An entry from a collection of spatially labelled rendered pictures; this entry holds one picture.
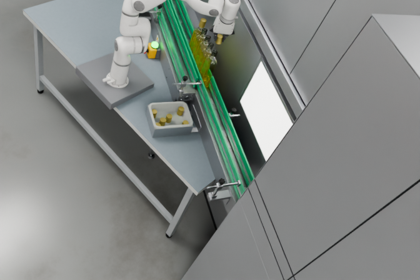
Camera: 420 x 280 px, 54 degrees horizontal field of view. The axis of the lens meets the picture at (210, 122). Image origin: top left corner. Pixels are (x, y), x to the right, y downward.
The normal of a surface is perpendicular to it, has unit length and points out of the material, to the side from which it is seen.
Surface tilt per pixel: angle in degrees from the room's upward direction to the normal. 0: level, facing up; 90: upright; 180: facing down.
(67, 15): 0
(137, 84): 3
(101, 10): 0
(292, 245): 90
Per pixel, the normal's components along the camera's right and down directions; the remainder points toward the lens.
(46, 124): 0.28, -0.60
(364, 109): -0.91, 0.07
